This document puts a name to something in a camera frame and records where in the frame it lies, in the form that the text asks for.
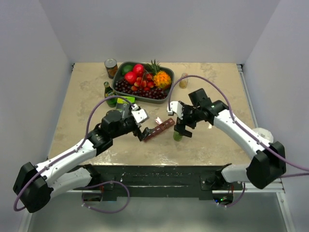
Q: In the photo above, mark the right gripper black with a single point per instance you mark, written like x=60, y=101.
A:
x=181, y=127

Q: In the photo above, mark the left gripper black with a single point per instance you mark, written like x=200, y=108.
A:
x=141, y=136

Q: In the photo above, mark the green pill bottle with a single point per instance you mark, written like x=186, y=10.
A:
x=177, y=136

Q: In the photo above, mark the red weekly pill organizer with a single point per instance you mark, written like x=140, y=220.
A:
x=161, y=127

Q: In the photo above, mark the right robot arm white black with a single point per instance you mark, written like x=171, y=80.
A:
x=267, y=158

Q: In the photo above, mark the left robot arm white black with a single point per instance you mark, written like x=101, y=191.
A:
x=36, y=185

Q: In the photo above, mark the razor box black green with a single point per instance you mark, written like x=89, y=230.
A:
x=123, y=106

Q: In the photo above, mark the clear glass jar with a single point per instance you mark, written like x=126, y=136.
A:
x=184, y=81

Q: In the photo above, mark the purple grape bunch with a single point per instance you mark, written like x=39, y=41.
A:
x=124, y=87

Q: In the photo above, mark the green glass bottle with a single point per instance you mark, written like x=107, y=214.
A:
x=108, y=92

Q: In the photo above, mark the red apple lower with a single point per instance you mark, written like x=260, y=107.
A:
x=130, y=77

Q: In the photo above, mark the red apple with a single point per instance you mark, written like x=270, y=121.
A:
x=138, y=69
x=130, y=77

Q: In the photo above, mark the red apple upper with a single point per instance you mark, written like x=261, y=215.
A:
x=138, y=69

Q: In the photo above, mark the pineapple top green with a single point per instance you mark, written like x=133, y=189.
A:
x=153, y=67

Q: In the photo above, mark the green lime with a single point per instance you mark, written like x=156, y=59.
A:
x=125, y=69

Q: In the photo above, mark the tin can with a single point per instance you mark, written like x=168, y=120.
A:
x=111, y=67

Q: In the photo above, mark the white paper cup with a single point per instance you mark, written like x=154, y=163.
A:
x=266, y=134

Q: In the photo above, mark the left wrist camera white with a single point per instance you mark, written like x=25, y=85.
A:
x=139, y=114

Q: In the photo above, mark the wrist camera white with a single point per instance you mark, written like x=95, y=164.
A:
x=175, y=107
x=139, y=114

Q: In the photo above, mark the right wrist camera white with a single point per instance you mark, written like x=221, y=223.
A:
x=175, y=107

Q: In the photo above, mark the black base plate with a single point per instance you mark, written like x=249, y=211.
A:
x=146, y=181

